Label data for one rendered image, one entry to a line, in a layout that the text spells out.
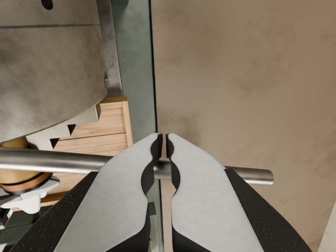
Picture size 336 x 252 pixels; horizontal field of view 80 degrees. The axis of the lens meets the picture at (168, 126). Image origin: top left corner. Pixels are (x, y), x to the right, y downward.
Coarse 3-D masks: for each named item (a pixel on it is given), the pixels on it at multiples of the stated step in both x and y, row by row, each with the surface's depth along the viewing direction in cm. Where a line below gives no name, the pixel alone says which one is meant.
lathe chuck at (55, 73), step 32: (0, 32) 15; (32, 32) 17; (64, 32) 19; (96, 32) 25; (0, 64) 16; (32, 64) 17; (64, 64) 20; (96, 64) 25; (0, 96) 16; (32, 96) 18; (64, 96) 20; (96, 96) 25; (0, 128) 17; (32, 128) 19
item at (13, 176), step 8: (0, 144) 28; (8, 144) 29; (16, 144) 29; (24, 144) 30; (0, 176) 29; (8, 176) 29; (16, 176) 30; (24, 176) 30; (32, 176) 32; (40, 176) 33; (48, 176) 34; (0, 184) 31; (8, 184) 31; (16, 184) 31; (24, 184) 31; (32, 184) 32; (40, 184) 33; (8, 192) 32; (16, 192) 31; (24, 192) 32
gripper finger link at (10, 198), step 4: (0, 196) 31; (4, 196) 31; (8, 196) 31; (12, 196) 32; (16, 196) 32; (20, 196) 32; (0, 200) 31; (4, 200) 31; (8, 200) 31; (12, 200) 32; (16, 200) 32; (0, 204) 31
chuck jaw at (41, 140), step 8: (104, 80) 31; (96, 104) 30; (88, 112) 29; (96, 112) 30; (72, 120) 30; (80, 120) 30; (88, 120) 30; (96, 120) 30; (48, 128) 29; (56, 128) 30; (64, 128) 30; (72, 128) 32; (32, 136) 30; (40, 136) 30; (48, 136) 30; (56, 136) 30; (64, 136) 30; (32, 144) 30; (40, 144) 30; (48, 144) 31
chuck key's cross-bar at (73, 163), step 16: (0, 160) 10; (16, 160) 11; (32, 160) 11; (48, 160) 11; (64, 160) 11; (80, 160) 11; (96, 160) 12; (160, 160) 13; (160, 176) 13; (256, 176) 14; (272, 176) 15
